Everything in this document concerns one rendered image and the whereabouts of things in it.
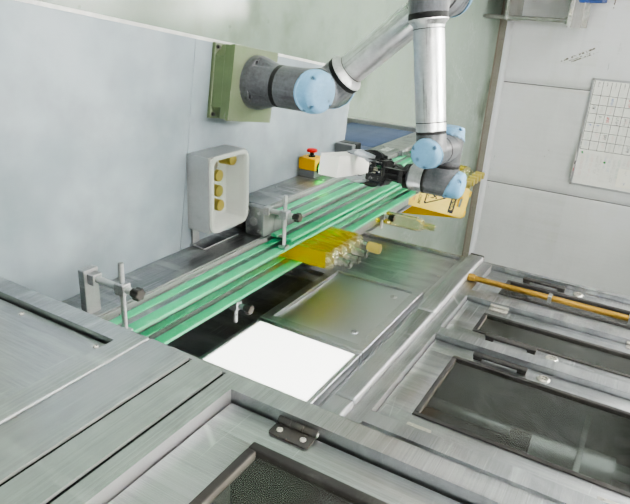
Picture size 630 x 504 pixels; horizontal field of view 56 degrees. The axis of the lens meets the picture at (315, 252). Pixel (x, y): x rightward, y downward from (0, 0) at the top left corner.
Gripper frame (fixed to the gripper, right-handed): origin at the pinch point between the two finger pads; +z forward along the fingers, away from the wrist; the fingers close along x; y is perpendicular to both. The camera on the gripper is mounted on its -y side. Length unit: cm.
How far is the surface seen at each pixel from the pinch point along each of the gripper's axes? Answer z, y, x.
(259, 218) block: 22.0, 12.7, 20.1
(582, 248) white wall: -32, -606, 122
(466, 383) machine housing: -49, 13, 50
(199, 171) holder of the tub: 29.4, 33.9, 5.7
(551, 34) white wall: 51, -573, -111
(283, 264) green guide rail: 15.5, 6.1, 34.5
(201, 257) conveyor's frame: 25, 35, 29
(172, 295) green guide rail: 18, 54, 34
